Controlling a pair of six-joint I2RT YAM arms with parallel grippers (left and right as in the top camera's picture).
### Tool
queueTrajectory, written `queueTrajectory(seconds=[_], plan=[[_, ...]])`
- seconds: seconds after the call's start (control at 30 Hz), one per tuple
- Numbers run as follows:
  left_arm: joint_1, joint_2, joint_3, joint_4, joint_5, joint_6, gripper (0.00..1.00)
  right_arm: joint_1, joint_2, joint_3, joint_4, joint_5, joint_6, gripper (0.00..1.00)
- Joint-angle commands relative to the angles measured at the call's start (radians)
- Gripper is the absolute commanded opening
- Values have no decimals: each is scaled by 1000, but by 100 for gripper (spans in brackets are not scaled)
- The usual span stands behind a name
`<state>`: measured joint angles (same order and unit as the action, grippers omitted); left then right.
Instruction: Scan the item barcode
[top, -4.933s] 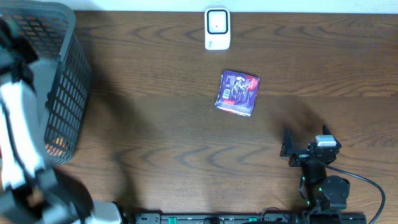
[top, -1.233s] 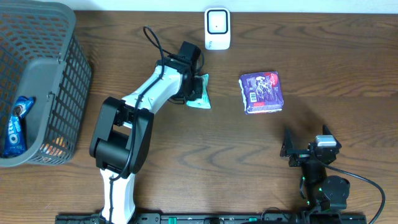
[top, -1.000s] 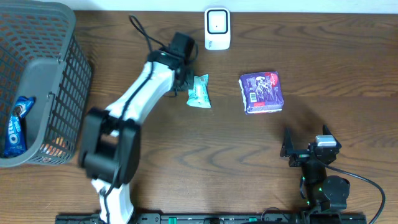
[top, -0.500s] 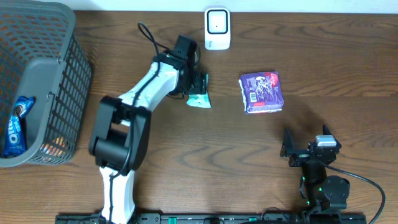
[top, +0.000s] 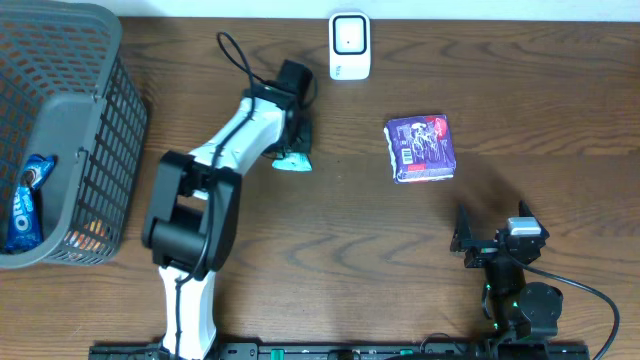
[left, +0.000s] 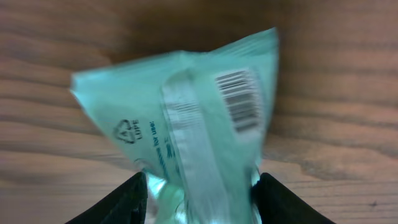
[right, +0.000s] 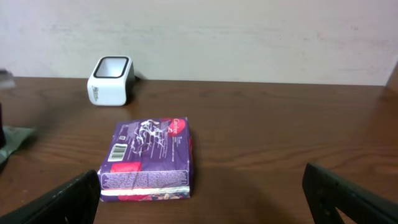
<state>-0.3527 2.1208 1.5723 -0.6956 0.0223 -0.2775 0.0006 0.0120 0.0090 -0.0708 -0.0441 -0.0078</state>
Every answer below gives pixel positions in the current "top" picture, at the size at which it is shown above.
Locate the green wet wipes pack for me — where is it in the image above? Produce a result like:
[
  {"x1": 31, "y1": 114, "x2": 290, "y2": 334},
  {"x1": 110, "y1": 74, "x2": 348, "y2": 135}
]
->
[{"x1": 272, "y1": 152, "x2": 312, "y2": 172}]

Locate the purple Carefree pad pack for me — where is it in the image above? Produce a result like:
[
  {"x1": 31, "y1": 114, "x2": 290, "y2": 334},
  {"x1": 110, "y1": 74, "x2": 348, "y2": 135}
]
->
[{"x1": 383, "y1": 114, "x2": 457, "y2": 184}]

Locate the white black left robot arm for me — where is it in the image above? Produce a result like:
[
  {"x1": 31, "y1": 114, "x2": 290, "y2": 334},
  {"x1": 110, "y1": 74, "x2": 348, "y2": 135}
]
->
[{"x1": 142, "y1": 80, "x2": 310, "y2": 359}]

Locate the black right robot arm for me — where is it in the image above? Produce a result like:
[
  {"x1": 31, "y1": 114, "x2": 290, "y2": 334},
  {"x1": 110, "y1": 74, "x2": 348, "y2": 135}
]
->
[{"x1": 450, "y1": 202, "x2": 563, "y2": 341}]

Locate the white barcode scanner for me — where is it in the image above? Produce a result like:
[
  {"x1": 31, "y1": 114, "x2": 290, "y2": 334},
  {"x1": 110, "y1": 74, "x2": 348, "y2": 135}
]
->
[{"x1": 328, "y1": 12, "x2": 372, "y2": 81}]

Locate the grey plastic basket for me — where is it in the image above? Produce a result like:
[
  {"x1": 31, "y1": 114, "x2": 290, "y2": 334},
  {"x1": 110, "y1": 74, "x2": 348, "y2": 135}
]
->
[{"x1": 1, "y1": 1, "x2": 149, "y2": 269}]

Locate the blue Oreo cookie pack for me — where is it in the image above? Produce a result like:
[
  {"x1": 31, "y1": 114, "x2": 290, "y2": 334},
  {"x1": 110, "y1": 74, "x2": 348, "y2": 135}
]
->
[{"x1": 4, "y1": 154, "x2": 55, "y2": 253}]

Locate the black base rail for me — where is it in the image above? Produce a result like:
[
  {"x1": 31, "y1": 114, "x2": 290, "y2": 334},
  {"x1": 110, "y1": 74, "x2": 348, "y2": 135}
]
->
[{"x1": 88, "y1": 341, "x2": 592, "y2": 360}]

